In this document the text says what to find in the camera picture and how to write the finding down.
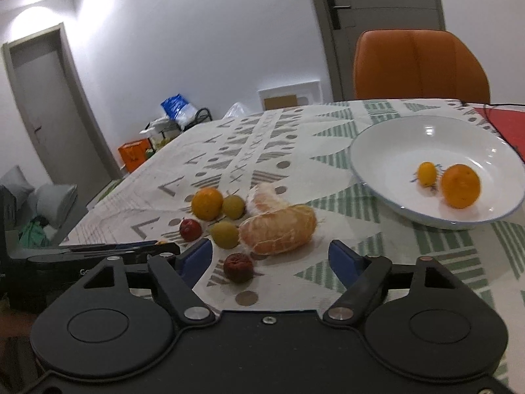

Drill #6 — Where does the orange tangerine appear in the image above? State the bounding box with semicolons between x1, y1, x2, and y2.
441;164;480;209
191;187;224;219

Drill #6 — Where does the grey cushion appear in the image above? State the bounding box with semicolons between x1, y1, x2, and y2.
0;165;35;210
36;184;78;226

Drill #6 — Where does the green jujube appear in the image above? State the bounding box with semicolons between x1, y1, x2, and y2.
222;196;247;219
210;221;240;249

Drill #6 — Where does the small peeled tangerine piece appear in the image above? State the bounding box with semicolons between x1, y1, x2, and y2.
245;183;288;218

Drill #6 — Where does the orange box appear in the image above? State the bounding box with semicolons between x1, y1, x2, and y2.
118;140;149;172

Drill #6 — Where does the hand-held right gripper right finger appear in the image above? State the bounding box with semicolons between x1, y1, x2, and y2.
323;240;454;324

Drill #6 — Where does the blue plastic bag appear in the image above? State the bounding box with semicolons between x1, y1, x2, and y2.
160;94;198;129

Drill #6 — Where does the patterned tablecloth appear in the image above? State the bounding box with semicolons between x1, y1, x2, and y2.
59;98;525;386

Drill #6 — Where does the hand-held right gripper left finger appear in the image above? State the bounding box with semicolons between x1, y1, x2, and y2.
83;238;216;324

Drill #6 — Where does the white foam packaging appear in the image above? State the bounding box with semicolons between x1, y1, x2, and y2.
258;80;323;111

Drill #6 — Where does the black cable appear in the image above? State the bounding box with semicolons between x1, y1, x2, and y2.
459;100;525;161

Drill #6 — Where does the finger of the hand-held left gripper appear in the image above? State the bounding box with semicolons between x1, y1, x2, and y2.
119;243;181;266
59;241;160;252

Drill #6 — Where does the white plastic bag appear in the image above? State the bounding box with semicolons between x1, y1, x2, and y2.
223;102;251;120

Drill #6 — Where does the brown cardboard piece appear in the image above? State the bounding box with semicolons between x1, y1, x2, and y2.
263;95;299;110

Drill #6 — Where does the green cloth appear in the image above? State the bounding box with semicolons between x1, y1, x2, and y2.
18;217;48;251

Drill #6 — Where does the plain grey door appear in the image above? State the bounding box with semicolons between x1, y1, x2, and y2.
2;25;124;198

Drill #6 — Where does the orange chair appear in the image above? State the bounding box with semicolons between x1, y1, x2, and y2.
353;30;492;101

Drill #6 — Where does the large peeled tangerine piece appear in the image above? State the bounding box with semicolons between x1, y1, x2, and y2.
239;204;318;255

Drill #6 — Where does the black door handle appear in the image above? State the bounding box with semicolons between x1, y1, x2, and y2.
328;0;352;30

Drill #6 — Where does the small orange kumquat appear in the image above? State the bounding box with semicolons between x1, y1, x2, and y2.
417;162;438;187

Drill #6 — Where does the white bowl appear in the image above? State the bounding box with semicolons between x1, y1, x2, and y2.
349;115;525;230

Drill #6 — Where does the dark red wrinkled jujube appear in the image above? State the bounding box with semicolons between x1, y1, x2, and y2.
223;253;254;283

